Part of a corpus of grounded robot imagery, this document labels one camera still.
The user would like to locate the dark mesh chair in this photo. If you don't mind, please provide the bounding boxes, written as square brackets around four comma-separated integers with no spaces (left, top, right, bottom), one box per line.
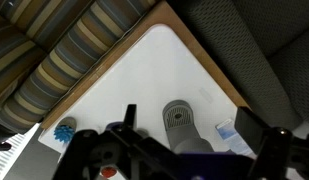
[167,0,309,130]

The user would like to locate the grey coffeemaker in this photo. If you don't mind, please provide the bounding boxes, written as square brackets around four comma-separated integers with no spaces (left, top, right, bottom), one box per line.
[162,100,214,154]

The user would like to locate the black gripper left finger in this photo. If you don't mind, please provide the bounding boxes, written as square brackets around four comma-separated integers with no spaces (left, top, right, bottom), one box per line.
[124,104,137,128]

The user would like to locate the striped sofa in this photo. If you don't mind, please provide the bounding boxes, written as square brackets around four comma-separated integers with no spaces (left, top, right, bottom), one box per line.
[0,0,158,134]

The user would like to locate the red coffee pod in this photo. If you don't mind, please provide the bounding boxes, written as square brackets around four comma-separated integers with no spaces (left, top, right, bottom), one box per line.
[101,167,117,178]

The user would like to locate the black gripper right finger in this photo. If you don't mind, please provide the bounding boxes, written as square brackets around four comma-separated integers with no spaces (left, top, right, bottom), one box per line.
[234,107,270,154]

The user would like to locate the blue spiky ball cup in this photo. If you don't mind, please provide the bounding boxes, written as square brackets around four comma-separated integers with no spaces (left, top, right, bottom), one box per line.
[53,117,77,143]

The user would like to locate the blue tea box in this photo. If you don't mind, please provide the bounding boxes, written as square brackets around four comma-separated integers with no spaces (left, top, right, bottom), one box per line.
[215,119,253,156]

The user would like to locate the white cutting board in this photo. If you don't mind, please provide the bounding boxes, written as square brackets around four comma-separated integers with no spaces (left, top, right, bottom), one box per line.
[38,23,306,180]

